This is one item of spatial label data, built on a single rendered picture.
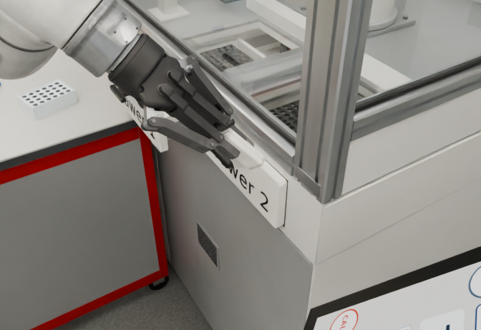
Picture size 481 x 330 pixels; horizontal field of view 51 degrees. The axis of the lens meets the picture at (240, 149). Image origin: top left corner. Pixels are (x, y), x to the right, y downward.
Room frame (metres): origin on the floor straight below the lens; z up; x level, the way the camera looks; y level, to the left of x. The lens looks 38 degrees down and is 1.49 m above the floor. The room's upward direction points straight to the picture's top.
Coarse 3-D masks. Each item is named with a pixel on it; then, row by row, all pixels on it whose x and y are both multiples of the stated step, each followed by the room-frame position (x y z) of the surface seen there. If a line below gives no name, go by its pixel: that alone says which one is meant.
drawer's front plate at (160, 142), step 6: (120, 102) 1.06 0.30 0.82; (126, 102) 1.02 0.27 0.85; (132, 102) 0.98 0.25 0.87; (126, 108) 1.03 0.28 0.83; (138, 108) 0.95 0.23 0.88; (132, 114) 0.99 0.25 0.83; (138, 114) 0.96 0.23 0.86; (162, 114) 0.87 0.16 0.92; (138, 120) 0.96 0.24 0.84; (150, 132) 0.90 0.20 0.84; (156, 132) 0.87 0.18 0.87; (150, 138) 0.91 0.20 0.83; (156, 138) 0.88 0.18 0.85; (162, 138) 0.87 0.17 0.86; (156, 144) 0.88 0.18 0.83; (162, 144) 0.86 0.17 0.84; (162, 150) 0.86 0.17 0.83
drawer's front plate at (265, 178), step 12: (240, 168) 0.74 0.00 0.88; (264, 168) 0.68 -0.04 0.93; (252, 180) 0.71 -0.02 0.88; (264, 180) 0.67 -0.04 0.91; (276, 180) 0.65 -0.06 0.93; (252, 192) 0.71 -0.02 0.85; (264, 192) 0.67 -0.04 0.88; (276, 192) 0.64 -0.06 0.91; (276, 204) 0.64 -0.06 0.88; (264, 216) 0.67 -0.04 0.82; (276, 216) 0.64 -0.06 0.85
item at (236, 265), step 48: (192, 192) 0.98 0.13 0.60; (240, 192) 0.77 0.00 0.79; (480, 192) 0.82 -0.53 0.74; (192, 240) 1.00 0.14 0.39; (240, 240) 0.77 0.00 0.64; (288, 240) 0.64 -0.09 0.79; (384, 240) 0.67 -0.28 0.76; (432, 240) 0.75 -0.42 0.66; (480, 240) 0.87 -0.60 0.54; (192, 288) 1.03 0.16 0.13; (240, 288) 0.77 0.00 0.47; (288, 288) 0.62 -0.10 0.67; (336, 288) 0.61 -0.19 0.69
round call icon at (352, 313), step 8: (360, 304) 0.33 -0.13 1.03; (336, 312) 0.34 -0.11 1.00; (344, 312) 0.33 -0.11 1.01; (352, 312) 0.32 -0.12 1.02; (360, 312) 0.32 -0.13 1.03; (336, 320) 0.33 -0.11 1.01; (344, 320) 0.32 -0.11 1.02; (352, 320) 0.31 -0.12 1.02; (336, 328) 0.31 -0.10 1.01; (344, 328) 0.31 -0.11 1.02; (352, 328) 0.30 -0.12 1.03
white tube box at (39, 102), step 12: (48, 84) 1.20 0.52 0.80; (60, 84) 1.20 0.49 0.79; (24, 96) 1.14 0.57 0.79; (36, 96) 1.14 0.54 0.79; (48, 96) 1.14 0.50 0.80; (60, 96) 1.13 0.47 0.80; (72, 96) 1.16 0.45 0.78; (24, 108) 1.11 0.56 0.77; (36, 108) 1.08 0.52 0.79; (48, 108) 1.10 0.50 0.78; (60, 108) 1.13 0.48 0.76
